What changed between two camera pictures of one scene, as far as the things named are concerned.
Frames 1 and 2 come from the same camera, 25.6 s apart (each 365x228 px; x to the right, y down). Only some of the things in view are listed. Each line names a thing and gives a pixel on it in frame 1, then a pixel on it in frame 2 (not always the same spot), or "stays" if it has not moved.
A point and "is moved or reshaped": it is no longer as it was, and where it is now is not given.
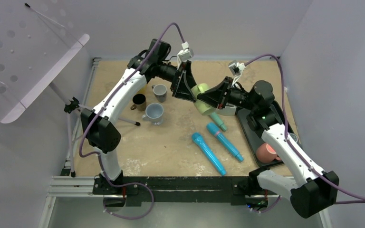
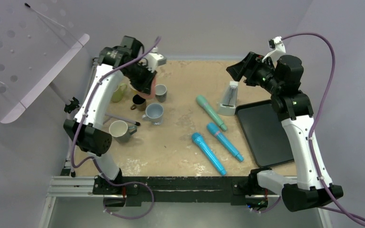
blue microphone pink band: x=213 y=128 stays
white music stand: x=21 y=49 stays
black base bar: x=234 y=189 stays
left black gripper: x=181 y=87 → x=144 y=87
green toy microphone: x=218 y=121 stays
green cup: x=204 y=108 is moved or reshaped
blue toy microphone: x=199 y=140 stays
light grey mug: x=154 y=113 stays
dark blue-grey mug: x=159 y=91 stays
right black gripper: x=217 y=97 → x=251 y=64
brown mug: x=139 y=100 stays
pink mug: x=266 y=154 → x=153 y=92
